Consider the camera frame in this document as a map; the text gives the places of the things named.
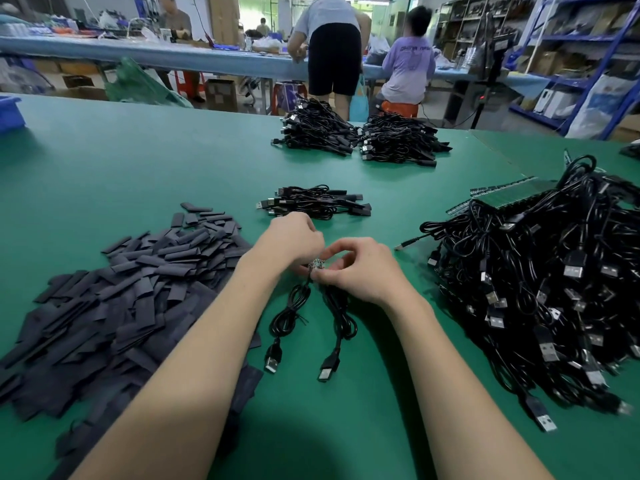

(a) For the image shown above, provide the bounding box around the blue plastic bin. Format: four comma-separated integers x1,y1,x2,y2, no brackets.
0,95,26,136

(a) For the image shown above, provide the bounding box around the bundle of black cables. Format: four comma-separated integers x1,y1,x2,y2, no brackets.
272,97,359,157
357,113,453,169

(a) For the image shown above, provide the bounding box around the green plastic bag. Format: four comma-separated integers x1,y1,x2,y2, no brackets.
105,57,191,107

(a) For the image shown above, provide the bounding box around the heap of finished black cables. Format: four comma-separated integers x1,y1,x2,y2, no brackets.
257,185,374,221

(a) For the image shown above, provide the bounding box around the blue metal shelving rack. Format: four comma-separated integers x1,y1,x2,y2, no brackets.
508,0,640,142

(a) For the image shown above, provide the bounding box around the green circuit board panel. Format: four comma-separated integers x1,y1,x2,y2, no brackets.
445,175,563,215

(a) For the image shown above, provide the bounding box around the white plastic bag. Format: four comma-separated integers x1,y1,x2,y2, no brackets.
565,75,637,140

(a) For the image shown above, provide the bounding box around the person's right hand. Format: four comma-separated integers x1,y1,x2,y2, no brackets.
311,237,413,312

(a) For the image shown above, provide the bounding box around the person's left forearm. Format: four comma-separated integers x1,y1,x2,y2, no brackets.
70,257,301,480

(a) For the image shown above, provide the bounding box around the person's left hand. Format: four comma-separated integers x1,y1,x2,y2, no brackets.
244,211,327,283

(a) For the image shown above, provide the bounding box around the joined bunch of black cables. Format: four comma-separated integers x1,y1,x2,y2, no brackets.
263,257,359,385

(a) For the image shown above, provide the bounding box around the black tripod stand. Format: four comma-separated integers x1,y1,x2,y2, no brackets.
440,15,517,131

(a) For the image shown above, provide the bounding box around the orange plastic stool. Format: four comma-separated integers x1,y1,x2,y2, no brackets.
380,99,422,120

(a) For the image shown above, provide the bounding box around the person's right forearm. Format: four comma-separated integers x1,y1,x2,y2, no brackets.
385,293,556,480

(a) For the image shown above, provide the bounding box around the long blue work table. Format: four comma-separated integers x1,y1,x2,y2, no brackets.
0,35,553,98

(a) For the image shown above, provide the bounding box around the pile of black sleeve strips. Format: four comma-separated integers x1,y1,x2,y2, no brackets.
0,201,264,480

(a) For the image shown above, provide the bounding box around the small upright cardboard box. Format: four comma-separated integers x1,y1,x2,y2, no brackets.
205,77,241,114

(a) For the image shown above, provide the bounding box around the large pile of black cables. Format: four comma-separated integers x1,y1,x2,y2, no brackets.
397,155,640,435

